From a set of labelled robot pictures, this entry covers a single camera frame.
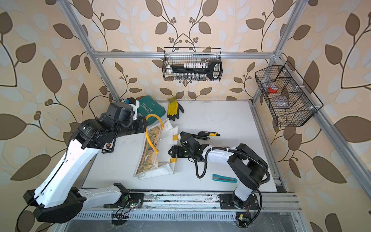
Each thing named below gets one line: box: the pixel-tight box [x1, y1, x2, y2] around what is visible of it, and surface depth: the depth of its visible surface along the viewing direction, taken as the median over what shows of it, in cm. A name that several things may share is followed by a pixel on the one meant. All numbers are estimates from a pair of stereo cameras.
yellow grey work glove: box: [167, 96, 185, 121], surface depth 117 cm
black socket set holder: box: [167, 59, 223, 81], surface depth 86 cm
